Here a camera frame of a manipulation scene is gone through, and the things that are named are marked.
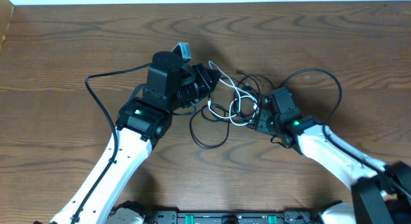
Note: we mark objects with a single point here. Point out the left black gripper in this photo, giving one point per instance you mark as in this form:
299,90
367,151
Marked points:
199,71

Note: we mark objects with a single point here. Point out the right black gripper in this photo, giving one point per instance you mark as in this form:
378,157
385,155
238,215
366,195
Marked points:
261,125

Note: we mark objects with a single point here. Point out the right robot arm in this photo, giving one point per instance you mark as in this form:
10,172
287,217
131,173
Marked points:
380,191

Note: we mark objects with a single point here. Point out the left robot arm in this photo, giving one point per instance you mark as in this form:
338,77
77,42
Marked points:
171,84

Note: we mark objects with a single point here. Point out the wooden board at left edge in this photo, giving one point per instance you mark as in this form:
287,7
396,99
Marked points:
6,12

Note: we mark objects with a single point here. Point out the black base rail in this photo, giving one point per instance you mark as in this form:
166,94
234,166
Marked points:
134,213

